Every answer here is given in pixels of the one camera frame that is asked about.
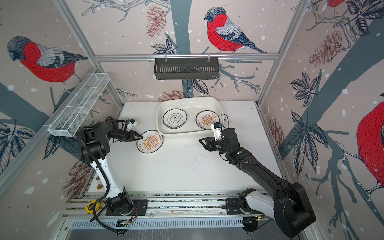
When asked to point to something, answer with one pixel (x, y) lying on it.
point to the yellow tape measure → (89, 207)
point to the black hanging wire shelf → (186, 68)
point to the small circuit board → (123, 223)
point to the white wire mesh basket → (72, 115)
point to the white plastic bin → (188, 117)
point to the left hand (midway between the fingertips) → (139, 138)
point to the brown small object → (99, 186)
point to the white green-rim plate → (174, 118)
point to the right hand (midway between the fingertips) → (201, 141)
